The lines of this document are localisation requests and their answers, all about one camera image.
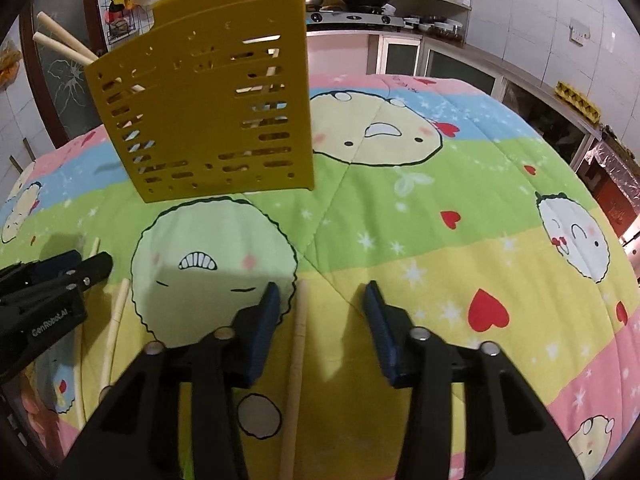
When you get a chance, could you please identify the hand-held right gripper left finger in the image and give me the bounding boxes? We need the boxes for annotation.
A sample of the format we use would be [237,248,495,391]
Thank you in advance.
[60,281,283,480]

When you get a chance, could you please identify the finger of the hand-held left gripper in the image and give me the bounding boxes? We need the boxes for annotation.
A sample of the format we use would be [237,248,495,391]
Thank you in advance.
[0,251,114,314]
[0,250,84,298]

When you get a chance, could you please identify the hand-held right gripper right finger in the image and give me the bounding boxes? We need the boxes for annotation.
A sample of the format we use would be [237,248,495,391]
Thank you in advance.
[362,281,586,480]

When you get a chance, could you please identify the yellow perforated utensil holder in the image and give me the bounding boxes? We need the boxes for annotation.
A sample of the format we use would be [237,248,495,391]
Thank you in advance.
[84,0,317,204]

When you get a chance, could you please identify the wooden chopsticks bundle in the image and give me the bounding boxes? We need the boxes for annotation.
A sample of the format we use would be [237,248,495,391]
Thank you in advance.
[36,11,99,61]

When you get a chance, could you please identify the wooden sticks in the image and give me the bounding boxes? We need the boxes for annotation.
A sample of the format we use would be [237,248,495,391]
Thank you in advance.
[7,137,36,176]

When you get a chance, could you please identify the colourful cartoon printed blanket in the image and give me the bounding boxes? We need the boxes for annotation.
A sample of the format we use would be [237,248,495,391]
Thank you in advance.
[0,72,640,480]

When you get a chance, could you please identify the brown door with frosted glass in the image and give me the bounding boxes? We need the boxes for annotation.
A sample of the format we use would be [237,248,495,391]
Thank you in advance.
[17,0,108,148]

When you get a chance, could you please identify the plastic bag of oranges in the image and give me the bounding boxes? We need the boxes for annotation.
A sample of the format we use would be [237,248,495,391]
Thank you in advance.
[0,40,23,91]

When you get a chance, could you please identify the plastic covered red box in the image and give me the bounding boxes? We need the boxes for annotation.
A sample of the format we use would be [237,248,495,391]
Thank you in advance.
[580,127,640,241]

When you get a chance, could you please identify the kitchen counter with cabinets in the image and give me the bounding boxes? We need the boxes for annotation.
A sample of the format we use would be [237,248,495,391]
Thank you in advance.
[305,25,603,161]

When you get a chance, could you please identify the yellow egg carton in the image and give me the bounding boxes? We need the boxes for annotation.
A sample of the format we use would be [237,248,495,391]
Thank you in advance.
[554,80,601,123]

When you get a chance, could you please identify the stack of bowls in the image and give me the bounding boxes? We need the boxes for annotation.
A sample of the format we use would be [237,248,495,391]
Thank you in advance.
[405,15,466,41]

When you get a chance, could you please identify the gas stove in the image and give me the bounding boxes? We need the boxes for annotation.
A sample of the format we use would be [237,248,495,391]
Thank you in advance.
[305,7,406,36]

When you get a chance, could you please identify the metal corner shelf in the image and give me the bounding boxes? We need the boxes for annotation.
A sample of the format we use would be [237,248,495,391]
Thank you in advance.
[367,0,475,43]

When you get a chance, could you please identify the wire basket with colourful items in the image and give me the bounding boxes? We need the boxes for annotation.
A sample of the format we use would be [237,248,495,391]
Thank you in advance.
[102,0,138,41]

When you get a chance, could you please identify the white wall socket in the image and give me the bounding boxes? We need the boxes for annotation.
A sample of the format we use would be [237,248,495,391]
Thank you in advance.
[569,17,592,47]

